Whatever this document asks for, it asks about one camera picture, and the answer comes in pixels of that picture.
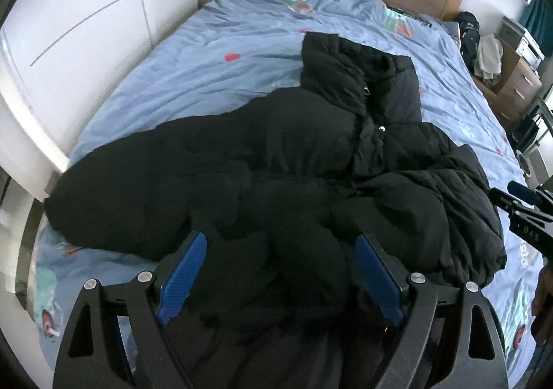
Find blue patterned bed cover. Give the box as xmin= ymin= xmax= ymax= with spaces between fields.
xmin=33 ymin=0 xmax=543 ymax=387

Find white wardrobe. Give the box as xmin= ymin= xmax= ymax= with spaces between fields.
xmin=1 ymin=0 xmax=198 ymax=200

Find black backpack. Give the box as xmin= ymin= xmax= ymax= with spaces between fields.
xmin=454 ymin=12 xmax=480 ymax=72

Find wooden drawer chest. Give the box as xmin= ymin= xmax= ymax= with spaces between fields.
xmin=472 ymin=41 xmax=542 ymax=132

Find beige cloth on chest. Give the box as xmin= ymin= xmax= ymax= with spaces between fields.
xmin=474 ymin=34 xmax=503 ymax=81

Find teal curtain right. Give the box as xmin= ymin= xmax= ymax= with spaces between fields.
xmin=520 ymin=0 xmax=552 ymax=40

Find black puffer jacket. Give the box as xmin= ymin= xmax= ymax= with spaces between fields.
xmin=46 ymin=32 xmax=507 ymax=388

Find white printer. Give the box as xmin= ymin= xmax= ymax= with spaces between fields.
xmin=498 ymin=16 xmax=545 ymax=71

